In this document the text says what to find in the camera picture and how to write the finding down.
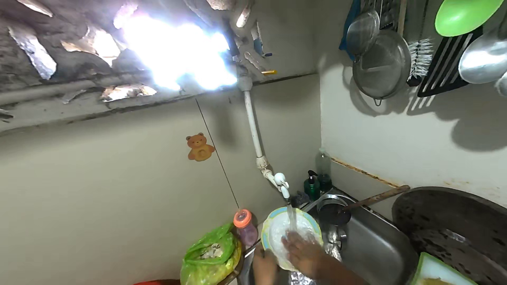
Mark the person's right hand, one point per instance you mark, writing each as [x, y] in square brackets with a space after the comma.
[305, 255]

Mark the person's left hand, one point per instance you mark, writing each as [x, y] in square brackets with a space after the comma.
[264, 265]

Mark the person's right fingers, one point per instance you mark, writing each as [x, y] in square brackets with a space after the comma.
[292, 241]

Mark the white plate with blue-yellow rim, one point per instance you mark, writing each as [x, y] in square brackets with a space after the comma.
[273, 229]

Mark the person's left forearm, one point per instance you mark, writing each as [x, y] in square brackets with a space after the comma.
[264, 283]

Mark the person's right forearm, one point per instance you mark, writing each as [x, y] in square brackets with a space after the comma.
[338, 273]

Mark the metal cup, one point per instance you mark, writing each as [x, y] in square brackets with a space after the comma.
[332, 250]

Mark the pink bottle with orange lid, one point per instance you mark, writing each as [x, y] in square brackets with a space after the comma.
[247, 231]

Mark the dark pan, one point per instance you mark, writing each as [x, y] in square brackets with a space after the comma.
[332, 213]

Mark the green soap pump bottle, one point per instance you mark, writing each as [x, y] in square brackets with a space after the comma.
[312, 188]

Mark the white plastic faucet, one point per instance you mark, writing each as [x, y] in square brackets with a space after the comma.
[280, 183]

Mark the stainless steel sink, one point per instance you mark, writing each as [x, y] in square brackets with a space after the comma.
[372, 241]

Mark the clear plastic bottle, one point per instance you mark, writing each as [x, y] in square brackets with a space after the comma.
[323, 166]

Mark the green plastic bag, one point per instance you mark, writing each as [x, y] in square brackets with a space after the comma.
[210, 257]

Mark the white water pipe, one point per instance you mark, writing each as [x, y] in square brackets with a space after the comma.
[253, 126]

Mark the brown bear sticker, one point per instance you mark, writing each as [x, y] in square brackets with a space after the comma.
[200, 151]

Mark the red object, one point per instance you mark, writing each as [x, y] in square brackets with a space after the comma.
[154, 283]

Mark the green-edged white tray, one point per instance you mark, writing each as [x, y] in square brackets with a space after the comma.
[439, 269]

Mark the large dark metal basin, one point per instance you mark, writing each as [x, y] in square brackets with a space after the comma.
[443, 213]

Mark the large round mesh strainer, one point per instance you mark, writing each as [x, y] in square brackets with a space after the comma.
[382, 75]

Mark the small metal strainer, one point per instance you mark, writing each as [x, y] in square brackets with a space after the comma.
[362, 33]

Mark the white bristle brush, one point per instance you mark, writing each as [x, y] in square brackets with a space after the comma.
[420, 57]

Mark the blue hanging cloth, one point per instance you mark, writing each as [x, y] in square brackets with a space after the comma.
[351, 23]

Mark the black slotted spatula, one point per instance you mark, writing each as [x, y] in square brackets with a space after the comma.
[441, 67]

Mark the black metal grater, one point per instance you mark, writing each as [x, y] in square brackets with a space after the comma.
[390, 10]

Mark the shiny metal ladle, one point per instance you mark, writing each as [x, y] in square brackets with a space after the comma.
[479, 65]

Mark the green plastic ladle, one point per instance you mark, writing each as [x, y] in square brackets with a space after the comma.
[463, 18]

